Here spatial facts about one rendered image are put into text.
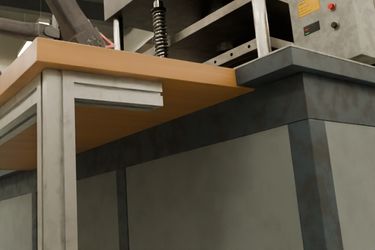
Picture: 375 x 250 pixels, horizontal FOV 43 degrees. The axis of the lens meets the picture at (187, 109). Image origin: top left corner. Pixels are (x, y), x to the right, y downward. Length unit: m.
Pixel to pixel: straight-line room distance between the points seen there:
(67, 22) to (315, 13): 1.21
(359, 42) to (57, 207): 1.44
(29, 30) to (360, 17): 1.23
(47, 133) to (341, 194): 0.53
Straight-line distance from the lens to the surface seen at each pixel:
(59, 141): 0.77
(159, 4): 2.79
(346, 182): 0.96
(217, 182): 1.06
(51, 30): 1.79
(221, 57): 2.34
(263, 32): 2.09
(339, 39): 1.99
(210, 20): 2.50
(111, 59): 0.81
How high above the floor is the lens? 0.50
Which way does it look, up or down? 14 degrees up
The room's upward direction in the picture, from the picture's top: 5 degrees counter-clockwise
